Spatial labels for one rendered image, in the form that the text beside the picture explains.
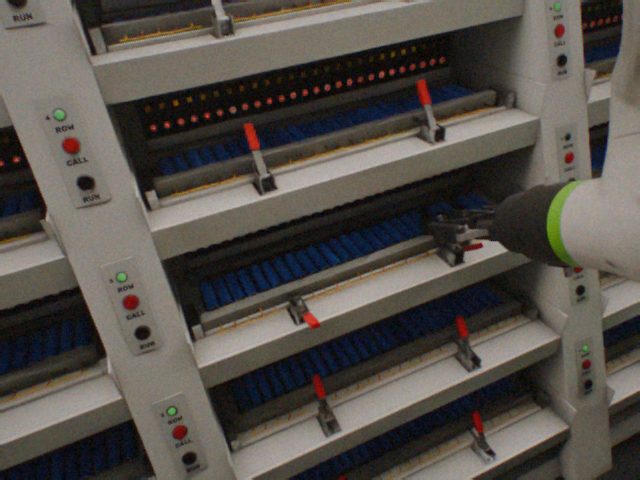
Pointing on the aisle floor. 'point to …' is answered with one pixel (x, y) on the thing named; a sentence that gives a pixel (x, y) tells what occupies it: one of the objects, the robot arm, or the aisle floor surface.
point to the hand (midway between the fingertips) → (443, 222)
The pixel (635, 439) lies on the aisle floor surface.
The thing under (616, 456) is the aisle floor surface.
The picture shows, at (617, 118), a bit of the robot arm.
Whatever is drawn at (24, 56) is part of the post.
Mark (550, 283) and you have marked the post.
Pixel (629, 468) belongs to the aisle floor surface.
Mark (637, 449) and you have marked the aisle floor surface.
